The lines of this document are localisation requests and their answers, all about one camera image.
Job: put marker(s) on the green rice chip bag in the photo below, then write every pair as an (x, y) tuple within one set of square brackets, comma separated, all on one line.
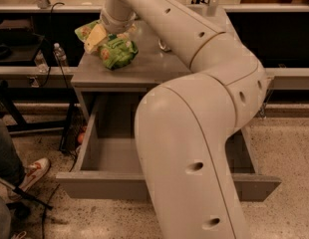
[(115, 51)]

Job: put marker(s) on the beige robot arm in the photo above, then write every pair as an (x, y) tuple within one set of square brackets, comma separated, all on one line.
[(182, 125)]

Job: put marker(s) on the grey open drawer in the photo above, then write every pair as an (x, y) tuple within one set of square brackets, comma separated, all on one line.
[(108, 166)]

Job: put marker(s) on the white red sneaker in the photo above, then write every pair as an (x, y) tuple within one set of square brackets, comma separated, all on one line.
[(34, 172)]

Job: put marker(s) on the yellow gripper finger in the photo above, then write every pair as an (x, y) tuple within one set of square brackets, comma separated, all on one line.
[(95, 38)]

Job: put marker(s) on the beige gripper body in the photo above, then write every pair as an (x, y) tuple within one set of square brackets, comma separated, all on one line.
[(115, 26)]

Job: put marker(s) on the silver soda can lying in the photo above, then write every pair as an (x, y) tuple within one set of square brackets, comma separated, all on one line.
[(163, 46)]

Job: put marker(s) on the clear water bottle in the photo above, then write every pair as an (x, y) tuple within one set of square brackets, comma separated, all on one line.
[(61, 57), (41, 63)]

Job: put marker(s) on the black side table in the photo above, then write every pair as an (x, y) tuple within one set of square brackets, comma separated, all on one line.
[(21, 81)]

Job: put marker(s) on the grey cabinet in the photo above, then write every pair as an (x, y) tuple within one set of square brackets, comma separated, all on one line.
[(134, 67)]

